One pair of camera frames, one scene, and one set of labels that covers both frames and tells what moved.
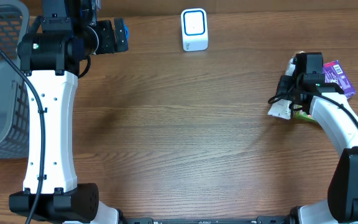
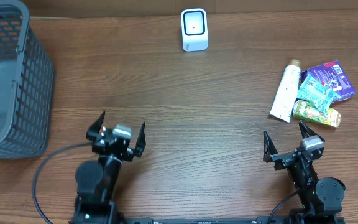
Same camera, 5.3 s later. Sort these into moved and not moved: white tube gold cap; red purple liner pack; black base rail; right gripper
Moved: right gripper
Not moved: black base rail; white tube gold cap; red purple liner pack
